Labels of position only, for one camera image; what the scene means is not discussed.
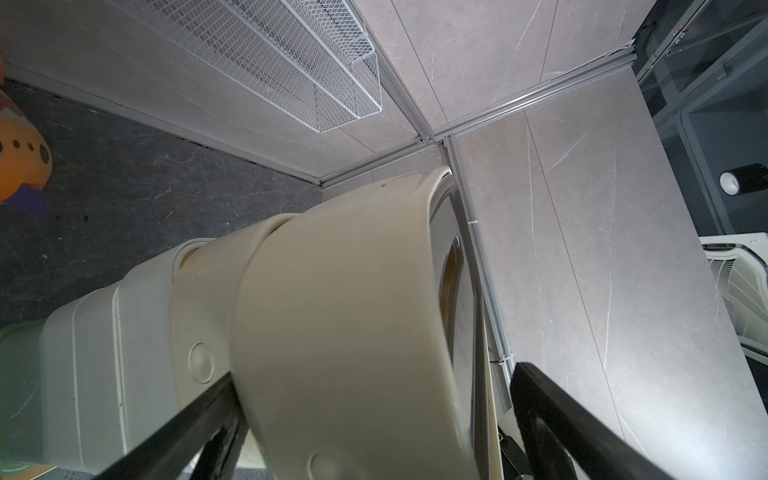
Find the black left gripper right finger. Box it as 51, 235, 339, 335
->
509, 362, 670, 479

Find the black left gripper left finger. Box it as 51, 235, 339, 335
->
98, 373, 249, 479

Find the bamboo lid box edge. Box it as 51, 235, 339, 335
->
113, 239, 208, 453

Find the mint green tissue box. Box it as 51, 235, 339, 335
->
1, 319, 46, 471

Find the cream box dark lid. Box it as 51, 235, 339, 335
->
231, 167, 486, 479
170, 214, 294, 409

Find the white tissue box bamboo lid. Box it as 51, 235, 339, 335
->
42, 285, 126, 474

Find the large bamboo lid tissue box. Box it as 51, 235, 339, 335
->
1, 465, 55, 480

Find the orange plush fish toy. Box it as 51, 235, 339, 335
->
1, 90, 53, 217

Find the white wire mesh basket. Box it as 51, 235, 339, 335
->
113, 0, 383, 133

